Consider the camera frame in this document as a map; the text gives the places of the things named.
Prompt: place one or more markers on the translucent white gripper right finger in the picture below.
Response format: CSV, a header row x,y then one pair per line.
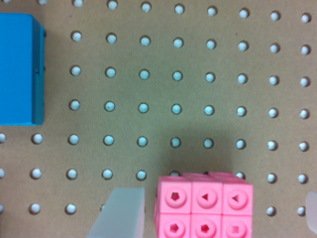
x,y
311,210

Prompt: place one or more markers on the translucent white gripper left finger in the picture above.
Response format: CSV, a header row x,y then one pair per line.
x,y
122,216

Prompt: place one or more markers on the pink linked cube flower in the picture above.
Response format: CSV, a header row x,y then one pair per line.
x,y
215,205

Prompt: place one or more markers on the blue plastic block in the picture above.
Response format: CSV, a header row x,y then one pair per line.
x,y
22,70

